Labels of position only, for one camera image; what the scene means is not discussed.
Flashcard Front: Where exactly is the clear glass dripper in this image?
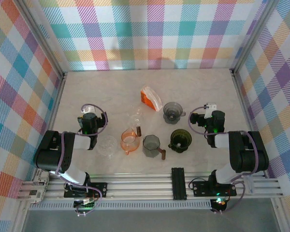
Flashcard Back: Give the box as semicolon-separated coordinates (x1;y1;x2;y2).
96;135;118;159

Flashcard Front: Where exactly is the dark green plastic dripper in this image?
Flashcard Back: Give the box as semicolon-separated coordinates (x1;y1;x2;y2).
168;129;193;154

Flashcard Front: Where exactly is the smoke grey plastic dripper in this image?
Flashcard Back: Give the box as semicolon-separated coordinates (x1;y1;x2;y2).
162;101;187;125

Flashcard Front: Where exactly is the clear carafe with brown handle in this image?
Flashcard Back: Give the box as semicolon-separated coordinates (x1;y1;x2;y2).
127;107;143;137

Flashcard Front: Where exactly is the orange transparent carafe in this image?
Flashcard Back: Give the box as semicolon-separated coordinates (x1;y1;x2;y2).
120;128;141;157

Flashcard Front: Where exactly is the orange coffee filter pack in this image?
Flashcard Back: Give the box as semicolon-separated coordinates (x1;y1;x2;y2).
139;85;163;112

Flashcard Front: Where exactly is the grey carafe with brown handle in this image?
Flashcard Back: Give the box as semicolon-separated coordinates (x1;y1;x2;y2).
142;134;167;160

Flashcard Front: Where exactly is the clear acrylic block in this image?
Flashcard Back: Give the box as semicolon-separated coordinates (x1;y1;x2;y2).
243;173;256;194

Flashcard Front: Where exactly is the printed paper label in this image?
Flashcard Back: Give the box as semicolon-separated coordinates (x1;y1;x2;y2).
30;168;50;203

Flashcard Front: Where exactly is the right controller board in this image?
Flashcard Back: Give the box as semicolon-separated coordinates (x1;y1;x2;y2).
210;197;229;215

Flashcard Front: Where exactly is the controller board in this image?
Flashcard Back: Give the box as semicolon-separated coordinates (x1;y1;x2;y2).
210;197;229;215
73;198;97;217

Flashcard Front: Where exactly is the left controller board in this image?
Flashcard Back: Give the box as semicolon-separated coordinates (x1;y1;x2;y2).
73;198;97;217

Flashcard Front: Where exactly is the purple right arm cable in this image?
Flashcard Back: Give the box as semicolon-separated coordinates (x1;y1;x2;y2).
188;105;260;215

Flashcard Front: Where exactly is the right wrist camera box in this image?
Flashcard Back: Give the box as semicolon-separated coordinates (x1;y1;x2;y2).
204;102;218;119

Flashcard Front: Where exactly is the aluminium side rail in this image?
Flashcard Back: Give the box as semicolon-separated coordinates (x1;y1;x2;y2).
231;69;269;176
13;72;68;232

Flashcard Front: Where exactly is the black centre rail bracket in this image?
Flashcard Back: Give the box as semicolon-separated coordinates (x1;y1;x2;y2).
171;166;187;201

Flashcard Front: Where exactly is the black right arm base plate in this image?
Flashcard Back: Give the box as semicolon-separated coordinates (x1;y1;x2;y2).
192;180;237;197

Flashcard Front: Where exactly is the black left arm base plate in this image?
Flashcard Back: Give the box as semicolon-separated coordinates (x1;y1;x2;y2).
63;181;108;199

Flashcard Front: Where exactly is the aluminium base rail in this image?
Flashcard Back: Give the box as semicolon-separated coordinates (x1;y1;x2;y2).
19;173;285;201

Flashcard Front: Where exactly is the aluminium frame post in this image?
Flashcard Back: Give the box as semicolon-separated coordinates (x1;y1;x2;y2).
12;0;68;78
232;0;280;73

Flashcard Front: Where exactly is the grey slotted cable duct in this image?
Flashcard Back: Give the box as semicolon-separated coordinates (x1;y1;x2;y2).
29;199;213;211

